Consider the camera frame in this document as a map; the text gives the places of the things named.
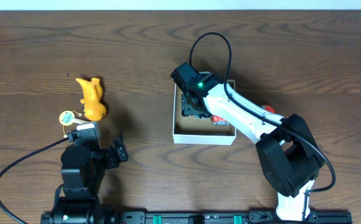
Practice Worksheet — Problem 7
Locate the grey yellow dump truck toy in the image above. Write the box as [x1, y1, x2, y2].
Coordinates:
[181, 94, 200, 116]

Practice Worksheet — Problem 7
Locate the red fire truck toy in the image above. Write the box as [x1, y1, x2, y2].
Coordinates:
[210, 115, 229, 125]

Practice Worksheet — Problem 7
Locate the red ball toy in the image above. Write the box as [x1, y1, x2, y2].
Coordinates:
[261, 105, 276, 114]

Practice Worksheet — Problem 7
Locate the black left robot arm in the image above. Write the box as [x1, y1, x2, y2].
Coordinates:
[40, 130, 128, 224]

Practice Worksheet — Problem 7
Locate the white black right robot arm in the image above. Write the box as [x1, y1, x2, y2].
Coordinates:
[173, 72, 328, 221]

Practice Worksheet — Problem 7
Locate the white cardboard box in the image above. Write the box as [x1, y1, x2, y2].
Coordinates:
[172, 85, 237, 146]

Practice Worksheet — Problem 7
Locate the orange rubber animal toy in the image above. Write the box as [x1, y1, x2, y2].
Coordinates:
[75, 78, 106, 121]

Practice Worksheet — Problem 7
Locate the yellow round rattle toy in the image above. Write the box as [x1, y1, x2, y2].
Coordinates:
[59, 110, 87, 137]

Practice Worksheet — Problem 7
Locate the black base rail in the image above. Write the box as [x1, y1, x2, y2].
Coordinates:
[120, 210, 353, 224]

